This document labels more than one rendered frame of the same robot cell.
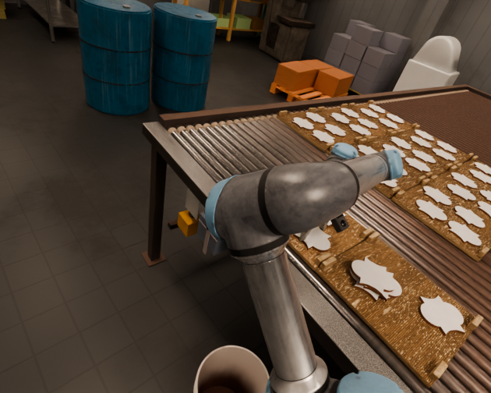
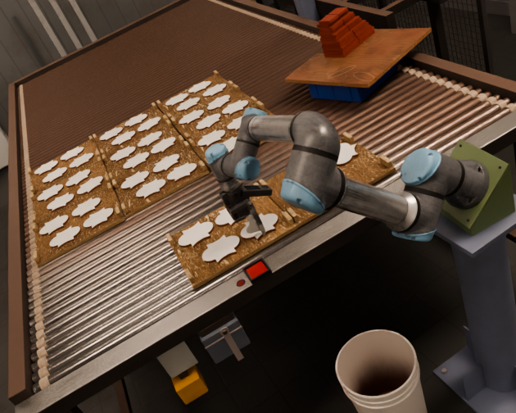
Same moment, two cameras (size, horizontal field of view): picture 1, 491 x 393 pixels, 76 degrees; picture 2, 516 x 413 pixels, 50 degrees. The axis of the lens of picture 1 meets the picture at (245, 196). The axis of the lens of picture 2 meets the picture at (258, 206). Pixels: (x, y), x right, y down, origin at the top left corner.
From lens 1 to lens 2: 1.06 m
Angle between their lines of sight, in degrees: 43
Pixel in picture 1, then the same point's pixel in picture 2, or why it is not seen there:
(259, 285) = (358, 193)
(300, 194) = (328, 129)
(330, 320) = (346, 219)
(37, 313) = not seen: outside the picture
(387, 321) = not seen: hidden behind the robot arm
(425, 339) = (361, 165)
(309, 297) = (324, 232)
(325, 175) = (314, 117)
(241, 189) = (310, 167)
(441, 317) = (344, 154)
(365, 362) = not seen: hidden behind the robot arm
